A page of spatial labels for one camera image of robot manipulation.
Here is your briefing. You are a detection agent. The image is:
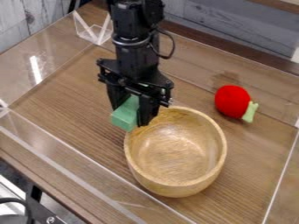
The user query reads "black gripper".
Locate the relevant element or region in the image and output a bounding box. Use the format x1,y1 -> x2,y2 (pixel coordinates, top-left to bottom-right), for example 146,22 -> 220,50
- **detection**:
97,38 -> 173,127

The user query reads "green rectangular block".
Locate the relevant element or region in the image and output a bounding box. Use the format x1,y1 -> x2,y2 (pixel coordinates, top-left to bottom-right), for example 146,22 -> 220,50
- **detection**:
110,95 -> 138,132

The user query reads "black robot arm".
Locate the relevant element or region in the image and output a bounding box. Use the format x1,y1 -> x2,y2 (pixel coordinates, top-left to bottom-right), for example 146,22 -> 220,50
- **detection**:
97,0 -> 173,131

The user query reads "brown wooden bowl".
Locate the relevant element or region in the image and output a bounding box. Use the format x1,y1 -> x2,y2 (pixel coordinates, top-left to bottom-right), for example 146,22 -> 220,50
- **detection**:
124,106 -> 228,198

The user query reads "red plush apple toy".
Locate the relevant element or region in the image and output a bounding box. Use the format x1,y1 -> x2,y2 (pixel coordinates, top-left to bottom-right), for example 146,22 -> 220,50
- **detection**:
214,85 -> 259,123

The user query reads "black cable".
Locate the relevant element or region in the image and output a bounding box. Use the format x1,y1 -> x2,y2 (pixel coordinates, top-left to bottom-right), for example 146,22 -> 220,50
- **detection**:
148,26 -> 177,60

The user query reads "clear acrylic enclosure wall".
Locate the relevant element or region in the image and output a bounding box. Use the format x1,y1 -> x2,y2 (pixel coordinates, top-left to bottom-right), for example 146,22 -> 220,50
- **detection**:
0,18 -> 299,224

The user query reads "black table clamp bracket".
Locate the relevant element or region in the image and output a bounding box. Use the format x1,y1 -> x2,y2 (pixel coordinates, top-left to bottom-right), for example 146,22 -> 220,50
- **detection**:
25,184 -> 66,224

